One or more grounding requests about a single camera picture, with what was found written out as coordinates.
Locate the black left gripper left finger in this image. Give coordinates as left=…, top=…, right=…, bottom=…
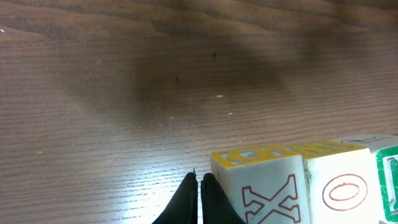
left=152, top=172, right=198, bottom=224

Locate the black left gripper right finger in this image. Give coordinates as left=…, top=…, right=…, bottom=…
left=201, top=173, right=246, bottom=224

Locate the blue sided X wooden block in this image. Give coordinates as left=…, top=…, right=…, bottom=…
left=210, top=145, right=311, bottom=224

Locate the yellow sided O wooden block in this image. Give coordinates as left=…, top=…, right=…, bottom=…
left=283, top=140, right=381, bottom=224

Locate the green N wooden block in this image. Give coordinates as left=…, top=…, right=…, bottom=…
left=331, top=133, right=398, bottom=223

